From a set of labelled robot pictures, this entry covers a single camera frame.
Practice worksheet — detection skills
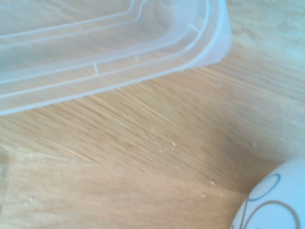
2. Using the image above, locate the white swirl-patterned bowl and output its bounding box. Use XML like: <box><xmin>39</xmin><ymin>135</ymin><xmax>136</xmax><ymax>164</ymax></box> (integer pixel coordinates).
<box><xmin>229</xmin><ymin>158</ymin><xmax>305</xmax><ymax>229</ymax></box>

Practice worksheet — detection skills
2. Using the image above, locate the clear plastic container lid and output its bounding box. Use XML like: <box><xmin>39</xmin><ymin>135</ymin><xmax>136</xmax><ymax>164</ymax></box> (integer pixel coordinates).
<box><xmin>0</xmin><ymin>0</ymin><xmax>233</xmax><ymax>117</ymax></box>

